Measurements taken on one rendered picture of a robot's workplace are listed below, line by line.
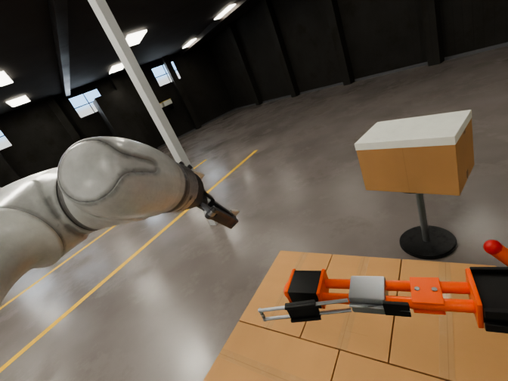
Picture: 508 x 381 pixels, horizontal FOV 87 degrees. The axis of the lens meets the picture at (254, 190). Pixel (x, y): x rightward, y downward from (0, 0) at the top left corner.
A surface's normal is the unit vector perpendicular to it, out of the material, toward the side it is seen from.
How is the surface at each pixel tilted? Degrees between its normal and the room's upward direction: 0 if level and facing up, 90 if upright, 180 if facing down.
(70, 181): 60
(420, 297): 0
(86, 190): 72
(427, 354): 0
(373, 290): 0
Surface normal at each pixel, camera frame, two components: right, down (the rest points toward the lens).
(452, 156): -0.66, 0.53
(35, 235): 0.64, 0.07
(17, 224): 0.37, -0.15
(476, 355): -0.37, -0.84
